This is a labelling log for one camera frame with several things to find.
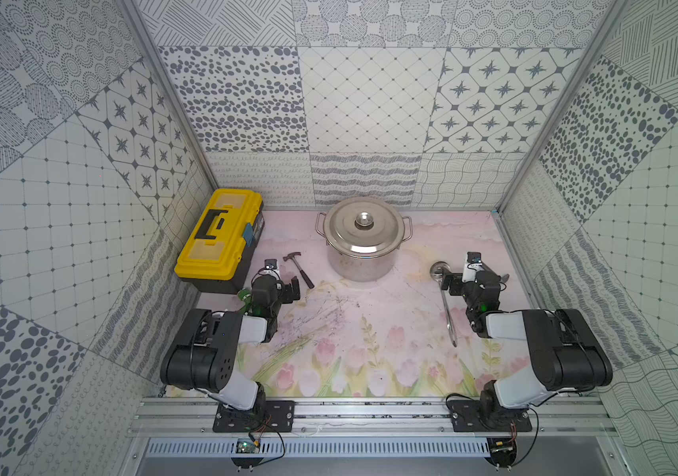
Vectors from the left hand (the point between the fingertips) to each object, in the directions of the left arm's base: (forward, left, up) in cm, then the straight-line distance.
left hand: (279, 275), depth 94 cm
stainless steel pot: (+3, -27, 0) cm, 27 cm away
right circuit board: (-43, -62, -10) cm, 76 cm away
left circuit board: (-45, +2, -8) cm, 45 cm away
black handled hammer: (+12, -2, -5) cm, 13 cm away
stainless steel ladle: (+4, -53, -2) cm, 53 cm away
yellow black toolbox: (+2, +17, +11) cm, 20 cm away
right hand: (+3, -58, 0) cm, 59 cm away
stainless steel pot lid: (+12, -27, +11) cm, 32 cm away
